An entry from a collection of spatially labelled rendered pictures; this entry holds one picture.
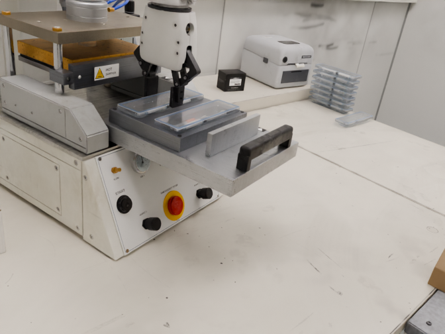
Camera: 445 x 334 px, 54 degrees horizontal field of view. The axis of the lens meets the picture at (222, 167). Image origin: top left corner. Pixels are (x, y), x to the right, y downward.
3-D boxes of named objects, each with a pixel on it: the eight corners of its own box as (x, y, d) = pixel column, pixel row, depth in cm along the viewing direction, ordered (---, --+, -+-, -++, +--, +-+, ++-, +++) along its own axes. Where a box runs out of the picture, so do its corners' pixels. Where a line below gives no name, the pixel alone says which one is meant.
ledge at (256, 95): (102, 101, 151) (102, 88, 149) (263, 77, 206) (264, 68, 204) (153, 131, 133) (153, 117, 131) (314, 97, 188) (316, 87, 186)
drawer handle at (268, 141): (235, 168, 68) (238, 144, 66) (281, 143, 79) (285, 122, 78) (246, 173, 67) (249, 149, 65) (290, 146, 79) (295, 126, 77)
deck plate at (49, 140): (-58, 89, 95) (-58, 84, 95) (75, 67, 122) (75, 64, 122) (82, 162, 74) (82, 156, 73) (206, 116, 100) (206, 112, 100)
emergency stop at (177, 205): (167, 218, 89) (162, 199, 88) (180, 211, 92) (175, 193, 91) (173, 218, 88) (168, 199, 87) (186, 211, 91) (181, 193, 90)
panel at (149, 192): (124, 256, 79) (94, 157, 76) (219, 197, 102) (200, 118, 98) (131, 256, 78) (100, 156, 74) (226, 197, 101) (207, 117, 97)
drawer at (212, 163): (97, 139, 80) (97, 98, 77) (176, 114, 97) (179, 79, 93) (230, 202, 66) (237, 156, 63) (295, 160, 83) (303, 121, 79)
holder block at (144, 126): (108, 121, 78) (108, 108, 77) (181, 101, 93) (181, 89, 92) (179, 152, 70) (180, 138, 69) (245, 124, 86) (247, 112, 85)
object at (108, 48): (18, 59, 88) (14, 10, 84) (103, 49, 105) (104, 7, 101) (73, 82, 80) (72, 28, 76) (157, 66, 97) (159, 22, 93)
